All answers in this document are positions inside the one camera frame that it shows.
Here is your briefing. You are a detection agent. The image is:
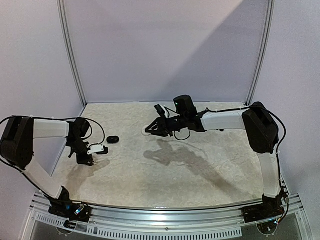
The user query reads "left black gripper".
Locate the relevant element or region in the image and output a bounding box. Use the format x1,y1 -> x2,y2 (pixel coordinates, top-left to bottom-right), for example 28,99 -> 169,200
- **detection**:
67,137 -> 94,166

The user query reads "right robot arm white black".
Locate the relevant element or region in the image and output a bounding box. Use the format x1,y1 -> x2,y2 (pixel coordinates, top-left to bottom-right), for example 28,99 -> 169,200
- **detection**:
143,95 -> 289,226

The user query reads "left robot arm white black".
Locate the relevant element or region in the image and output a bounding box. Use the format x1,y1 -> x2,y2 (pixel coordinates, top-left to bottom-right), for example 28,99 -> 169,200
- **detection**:
0,116 -> 94,223

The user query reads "white earbud charging case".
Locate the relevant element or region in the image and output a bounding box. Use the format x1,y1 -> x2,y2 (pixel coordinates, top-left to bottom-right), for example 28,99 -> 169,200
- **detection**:
141,127 -> 151,137

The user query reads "black earbud charging case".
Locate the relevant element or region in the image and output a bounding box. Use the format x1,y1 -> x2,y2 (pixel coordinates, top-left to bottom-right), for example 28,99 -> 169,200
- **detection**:
106,135 -> 120,144

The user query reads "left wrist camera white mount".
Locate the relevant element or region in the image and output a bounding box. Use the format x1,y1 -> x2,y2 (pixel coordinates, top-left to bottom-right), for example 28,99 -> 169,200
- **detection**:
87,145 -> 109,155

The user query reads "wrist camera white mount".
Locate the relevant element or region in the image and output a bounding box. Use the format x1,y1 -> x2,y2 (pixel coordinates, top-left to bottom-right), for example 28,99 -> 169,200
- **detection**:
87,145 -> 109,155
154,104 -> 170,118

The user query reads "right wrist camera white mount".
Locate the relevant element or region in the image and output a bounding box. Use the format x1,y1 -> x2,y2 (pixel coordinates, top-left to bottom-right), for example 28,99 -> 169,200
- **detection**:
154,104 -> 170,118

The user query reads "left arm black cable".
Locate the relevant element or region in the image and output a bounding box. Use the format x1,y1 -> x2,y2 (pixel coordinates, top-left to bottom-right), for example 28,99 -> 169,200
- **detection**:
84,118 -> 106,146

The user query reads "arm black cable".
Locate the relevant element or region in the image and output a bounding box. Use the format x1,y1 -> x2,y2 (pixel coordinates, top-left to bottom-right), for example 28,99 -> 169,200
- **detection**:
84,118 -> 106,146
204,106 -> 290,201

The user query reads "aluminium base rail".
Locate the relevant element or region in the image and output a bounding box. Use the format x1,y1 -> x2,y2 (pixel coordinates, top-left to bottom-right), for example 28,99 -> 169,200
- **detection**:
22,194 -> 313,240

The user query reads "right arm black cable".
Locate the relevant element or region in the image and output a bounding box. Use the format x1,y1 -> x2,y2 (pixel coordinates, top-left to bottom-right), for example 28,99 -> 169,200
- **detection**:
204,106 -> 290,201

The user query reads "left aluminium corner post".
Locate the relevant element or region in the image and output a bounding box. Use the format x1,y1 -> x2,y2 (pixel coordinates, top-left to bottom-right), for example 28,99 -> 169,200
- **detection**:
57,0 -> 88,107

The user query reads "aluminium corner post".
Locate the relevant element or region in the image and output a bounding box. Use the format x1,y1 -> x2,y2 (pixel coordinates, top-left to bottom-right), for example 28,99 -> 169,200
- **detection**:
245,0 -> 275,106
57,0 -> 88,107

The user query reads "right aluminium corner post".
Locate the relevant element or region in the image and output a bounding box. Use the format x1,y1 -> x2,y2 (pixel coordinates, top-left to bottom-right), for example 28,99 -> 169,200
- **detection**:
245,0 -> 275,106

